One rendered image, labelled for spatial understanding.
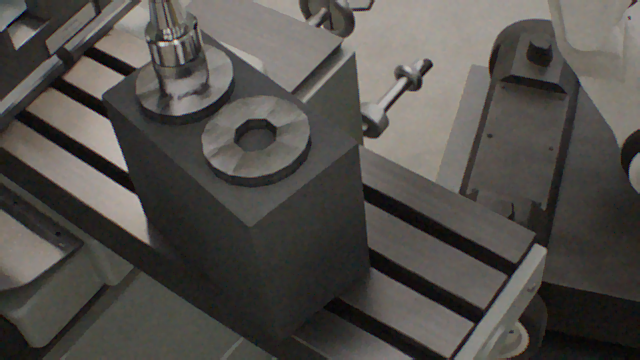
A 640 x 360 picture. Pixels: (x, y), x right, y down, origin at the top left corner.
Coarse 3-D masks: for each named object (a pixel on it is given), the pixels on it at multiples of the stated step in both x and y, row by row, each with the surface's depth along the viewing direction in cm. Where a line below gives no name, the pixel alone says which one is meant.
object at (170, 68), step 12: (192, 48) 79; (156, 60) 80; (168, 60) 79; (180, 60) 79; (192, 60) 80; (204, 60) 82; (156, 72) 81; (168, 72) 80; (180, 72) 80; (192, 72) 81; (204, 72) 82; (168, 84) 81; (180, 84) 81; (192, 84) 82; (204, 84) 83; (180, 96) 82
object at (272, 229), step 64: (128, 128) 85; (192, 128) 82; (256, 128) 81; (320, 128) 80; (192, 192) 81; (256, 192) 77; (320, 192) 79; (192, 256) 94; (256, 256) 78; (320, 256) 85; (256, 320) 90
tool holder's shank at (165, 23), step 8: (152, 0) 75; (160, 0) 75; (168, 0) 75; (176, 0) 76; (152, 8) 76; (160, 8) 76; (168, 8) 76; (176, 8) 76; (184, 8) 78; (152, 16) 77; (160, 16) 76; (168, 16) 76; (176, 16) 77; (184, 16) 78; (152, 24) 77; (160, 24) 77; (168, 24) 77; (176, 24) 77; (160, 32) 78; (168, 32) 78
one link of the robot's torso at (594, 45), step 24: (552, 0) 109; (576, 0) 107; (600, 0) 105; (624, 0) 105; (552, 24) 112; (576, 24) 109; (600, 24) 108; (624, 24) 113; (576, 48) 112; (600, 48) 112; (624, 48) 116; (576, 72) 121; (600, 72) 119; (624, 72) 119; (600, 96) 124; (624, 96) 122; (624, 120) 126; (624, 144) 128; (624, 168) 131
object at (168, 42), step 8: (192, 16) 79; (184, 24) 79; (192, 24) 79; (144, 32) 79; (152, 32) 79; (176, 32) 78; (184, 32) 78; (192, 32) 78; (152, 40) 78; (160, 40) 78; (168, 40) 78; (176, 40) 78; (184, 40) 78; (192, 40) 79; (152, 48) 78; (160, 48) 78; (168, 48) 78; (176, 48) 78
